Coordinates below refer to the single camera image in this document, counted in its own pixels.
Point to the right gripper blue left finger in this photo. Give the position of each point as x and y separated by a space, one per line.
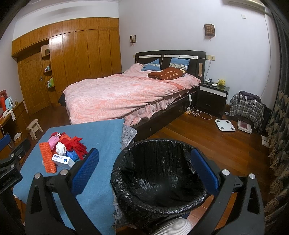
52 207

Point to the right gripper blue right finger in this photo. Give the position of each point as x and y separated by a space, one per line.
247 215

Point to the narrow orange foam net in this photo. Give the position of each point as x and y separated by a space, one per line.
46 154

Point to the white blue tissue box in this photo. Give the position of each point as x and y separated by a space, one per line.
63 161

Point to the pink face mask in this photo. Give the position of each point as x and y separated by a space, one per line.
52 142

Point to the white tissue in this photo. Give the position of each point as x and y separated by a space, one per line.
60 149

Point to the blue plastic bag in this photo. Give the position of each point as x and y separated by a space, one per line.
72 155

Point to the red fabric pile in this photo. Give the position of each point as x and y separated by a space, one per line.
72 144

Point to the black lined trash bin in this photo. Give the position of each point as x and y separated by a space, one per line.
154 181

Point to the dark patterned curtain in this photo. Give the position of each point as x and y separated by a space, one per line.
276 210

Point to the wooden side desk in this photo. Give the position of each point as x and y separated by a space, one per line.
16 129

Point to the light blue kettle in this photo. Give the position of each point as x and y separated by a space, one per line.
9 103

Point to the red framed scale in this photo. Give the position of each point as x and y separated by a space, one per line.
244 126

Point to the white bathroom scale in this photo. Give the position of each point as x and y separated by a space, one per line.
225 125

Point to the plaid cloth pile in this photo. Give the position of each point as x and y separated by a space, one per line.
248 106

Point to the wooden wardrobe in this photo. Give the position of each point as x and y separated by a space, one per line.
54 56

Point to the grey quilted cloth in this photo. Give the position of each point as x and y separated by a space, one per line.
128 135

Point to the black nightstand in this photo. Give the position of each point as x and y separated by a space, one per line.
212 99

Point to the yellow plush toy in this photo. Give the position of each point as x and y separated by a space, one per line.
221 83

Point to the bed with pink duvet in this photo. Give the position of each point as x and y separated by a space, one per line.
143 103

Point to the brown dotted pillow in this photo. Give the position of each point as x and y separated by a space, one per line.
169 73

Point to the right blue pillow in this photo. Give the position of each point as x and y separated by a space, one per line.
181 64

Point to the blue pillow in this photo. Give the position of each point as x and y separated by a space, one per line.
181 64
152 66

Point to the left blue pillow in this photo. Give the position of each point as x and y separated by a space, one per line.
152 66

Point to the left wall lamp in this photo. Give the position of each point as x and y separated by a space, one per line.
133 39

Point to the wall lamp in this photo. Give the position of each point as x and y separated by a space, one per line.
133 39
209 29

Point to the right wall lamp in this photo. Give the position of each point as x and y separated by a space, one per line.
209 29

